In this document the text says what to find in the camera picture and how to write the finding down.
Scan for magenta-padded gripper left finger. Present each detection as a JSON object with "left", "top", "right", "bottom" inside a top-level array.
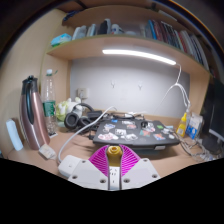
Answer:
[{"left": 68, "top": 144, "right": 110, "bottom": 191}]

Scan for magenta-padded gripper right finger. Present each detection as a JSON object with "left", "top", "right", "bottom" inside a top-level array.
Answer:
[{"left": 118, "top": 144, "right": 161, "bottom": 191}]

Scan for yellow charger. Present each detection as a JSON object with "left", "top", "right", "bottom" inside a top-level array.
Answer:
[{"left": 105, "top": 144, "right": 123, "bottom": 169}]

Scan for white power strip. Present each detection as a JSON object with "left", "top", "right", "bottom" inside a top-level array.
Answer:
[{"left": 58, "top": 154, "right": 121, "bottom": 192}]

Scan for sticker-covered dark laptop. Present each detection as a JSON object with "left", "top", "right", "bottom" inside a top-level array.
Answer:
[{"left": 92, "top": 118, "right": 181, "bottom": 149}]

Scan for black headphones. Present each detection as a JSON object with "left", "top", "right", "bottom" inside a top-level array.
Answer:
[{"left": 63, "top": 102, "right": 96, "bottom": 130}]

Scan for yellow squeeze bottle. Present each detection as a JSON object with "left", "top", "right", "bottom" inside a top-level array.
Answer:
[{"left": 176, "top": 112, "right": 188, "bottom": 138}]

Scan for green white plush toy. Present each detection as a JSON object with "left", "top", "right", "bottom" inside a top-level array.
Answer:
[{"left": 54, "top": 97, "right": 83, "bottom": 123}]

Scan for blue white box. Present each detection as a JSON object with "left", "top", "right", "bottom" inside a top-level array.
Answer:
[{"left": 185, "top": 113, "right": 204, "bottom": 140}]

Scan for pink thermos jug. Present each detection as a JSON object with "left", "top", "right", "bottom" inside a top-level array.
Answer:
[{"left": 18, "top": 75, "right": 51, "bottom": 151}]

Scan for white flat case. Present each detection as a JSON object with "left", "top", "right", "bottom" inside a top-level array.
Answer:
[{"left": 5, "top": 118, "right": 24, "bottom": 152}]

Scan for clear plastic water bottle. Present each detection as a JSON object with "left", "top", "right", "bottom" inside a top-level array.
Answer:
[{"left": 40, "top": 68, "right": 58, "bottom": 136}]

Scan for black monitor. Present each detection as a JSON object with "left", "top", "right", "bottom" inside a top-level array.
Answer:
[{"left": 199, "top": 78, "right": 224, "bottom": 154}]

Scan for white light bar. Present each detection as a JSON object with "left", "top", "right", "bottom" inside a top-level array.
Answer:
[{"left": 101, "top": 48, "right": 178, "bottom": 66}]

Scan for white power strip cable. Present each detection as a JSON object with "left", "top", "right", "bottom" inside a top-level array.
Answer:
[{"left": 57, "top": 105, "right": 118, "bottom": 164}]

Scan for black cable bundle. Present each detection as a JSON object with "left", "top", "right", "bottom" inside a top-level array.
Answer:
[{"left": 178, "top": 133, "right": 214, "bottom": 163}]

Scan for white wall socket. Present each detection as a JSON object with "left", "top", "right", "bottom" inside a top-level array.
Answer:
[{"left": 76, "top": 87, "right": 90, "bottom": 100}]

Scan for white hanging cable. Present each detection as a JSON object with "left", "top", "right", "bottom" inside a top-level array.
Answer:
[{"left": 156, "top": 63, "right": 193, "bottom": 114}]

